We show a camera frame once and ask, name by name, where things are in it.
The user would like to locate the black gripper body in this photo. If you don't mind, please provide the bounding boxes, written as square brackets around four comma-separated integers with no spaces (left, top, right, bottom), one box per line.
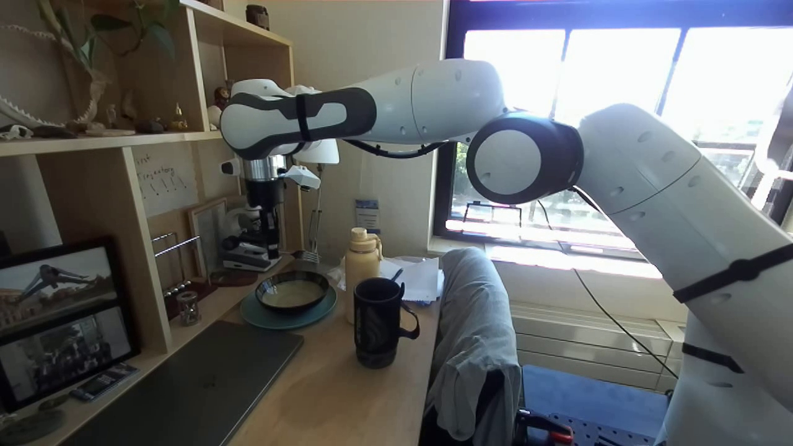
[244,181,280,246]

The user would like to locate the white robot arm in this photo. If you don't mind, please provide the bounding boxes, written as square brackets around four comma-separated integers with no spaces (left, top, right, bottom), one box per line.
[221,59,793,446]

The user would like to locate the black bowl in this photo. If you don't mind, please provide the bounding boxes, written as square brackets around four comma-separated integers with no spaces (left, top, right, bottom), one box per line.
[255,272,330,316]

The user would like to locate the black microscope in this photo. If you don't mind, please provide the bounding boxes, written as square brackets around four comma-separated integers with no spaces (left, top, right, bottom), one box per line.
[221,205,280,272]

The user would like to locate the white baseball cap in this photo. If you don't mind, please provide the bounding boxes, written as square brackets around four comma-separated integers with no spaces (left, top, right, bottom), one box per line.
[294,140,340,167]

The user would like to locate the teal plate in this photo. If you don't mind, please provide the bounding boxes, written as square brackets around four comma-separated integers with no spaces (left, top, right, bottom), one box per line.
[239,292,337,333]

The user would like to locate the cream water bottle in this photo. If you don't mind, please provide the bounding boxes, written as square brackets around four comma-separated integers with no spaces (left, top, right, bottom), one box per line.
[343,228,381,322]

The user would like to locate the small glass jar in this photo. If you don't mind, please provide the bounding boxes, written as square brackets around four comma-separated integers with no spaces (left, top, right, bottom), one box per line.
[175,291,201,327]

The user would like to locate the black mug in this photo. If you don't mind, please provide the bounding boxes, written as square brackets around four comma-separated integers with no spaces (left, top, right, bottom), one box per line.
[353,278,420,369]

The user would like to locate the wooden shelf unit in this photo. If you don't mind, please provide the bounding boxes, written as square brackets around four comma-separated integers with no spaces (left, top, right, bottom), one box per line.
[0,0,306,446]

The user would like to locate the papers on desk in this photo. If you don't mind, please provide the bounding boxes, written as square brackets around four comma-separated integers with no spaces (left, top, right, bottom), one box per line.
[378,259,444,304]

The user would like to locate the dark grey desk mat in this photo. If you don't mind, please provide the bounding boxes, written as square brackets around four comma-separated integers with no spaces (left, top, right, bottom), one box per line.
[61,322,301,446]

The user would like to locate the framed photo display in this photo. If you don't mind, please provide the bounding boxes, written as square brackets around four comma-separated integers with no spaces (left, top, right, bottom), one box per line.
[0,239,140,412]

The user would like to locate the green potted plant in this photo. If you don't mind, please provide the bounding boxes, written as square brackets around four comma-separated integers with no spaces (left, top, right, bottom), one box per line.
[36,0,180,131]

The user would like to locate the grey cloth on chair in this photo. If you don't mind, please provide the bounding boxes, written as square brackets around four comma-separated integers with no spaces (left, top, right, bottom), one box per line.
[425,249,522,446]

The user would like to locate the white radiator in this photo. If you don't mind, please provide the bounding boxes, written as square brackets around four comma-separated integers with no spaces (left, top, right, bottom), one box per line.
[513,304,682,391]

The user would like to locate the black cable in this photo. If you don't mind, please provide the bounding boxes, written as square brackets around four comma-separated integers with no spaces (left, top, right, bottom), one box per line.
[536,195,682,381]

